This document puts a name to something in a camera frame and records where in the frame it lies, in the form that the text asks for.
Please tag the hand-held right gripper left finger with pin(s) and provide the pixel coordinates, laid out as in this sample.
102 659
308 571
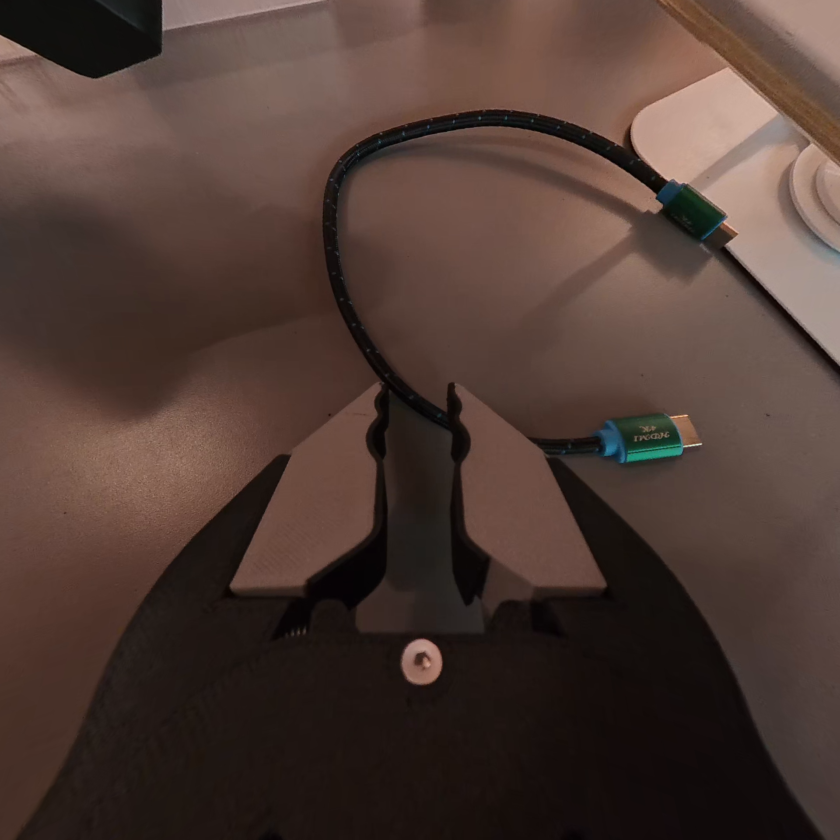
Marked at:
315 518

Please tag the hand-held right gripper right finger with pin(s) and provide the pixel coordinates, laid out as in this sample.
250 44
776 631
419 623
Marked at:
525 525

